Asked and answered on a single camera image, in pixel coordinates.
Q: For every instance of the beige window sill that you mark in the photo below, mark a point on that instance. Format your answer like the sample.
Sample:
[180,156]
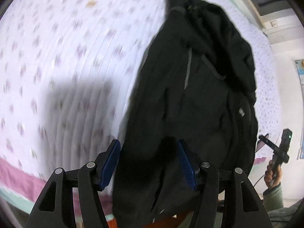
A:
[249,2]

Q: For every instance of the person's right hand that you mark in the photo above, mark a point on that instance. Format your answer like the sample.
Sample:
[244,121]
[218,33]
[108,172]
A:
[272,177]

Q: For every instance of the white wall switch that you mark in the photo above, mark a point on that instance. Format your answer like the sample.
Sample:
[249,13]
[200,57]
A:
[274,24]

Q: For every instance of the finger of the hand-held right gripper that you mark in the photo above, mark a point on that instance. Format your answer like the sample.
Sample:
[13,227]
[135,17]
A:
[268,142]

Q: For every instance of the floral quilted bed cover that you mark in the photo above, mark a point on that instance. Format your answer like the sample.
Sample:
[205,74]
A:
[59,40]

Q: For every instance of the black hooded jacket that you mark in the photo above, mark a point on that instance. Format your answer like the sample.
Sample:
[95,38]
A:
[201,99]

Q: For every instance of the person's grey clothing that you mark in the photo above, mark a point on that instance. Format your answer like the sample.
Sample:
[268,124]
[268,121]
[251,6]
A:
[282,215]

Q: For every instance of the colourful wall map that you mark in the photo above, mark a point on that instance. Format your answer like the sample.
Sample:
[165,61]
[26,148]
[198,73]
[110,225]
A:
[301,123]

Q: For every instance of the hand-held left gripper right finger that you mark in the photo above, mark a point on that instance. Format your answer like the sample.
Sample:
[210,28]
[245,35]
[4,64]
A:
[187,166]

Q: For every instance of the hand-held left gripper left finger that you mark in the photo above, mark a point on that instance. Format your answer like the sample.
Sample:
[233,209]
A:
[109,163]

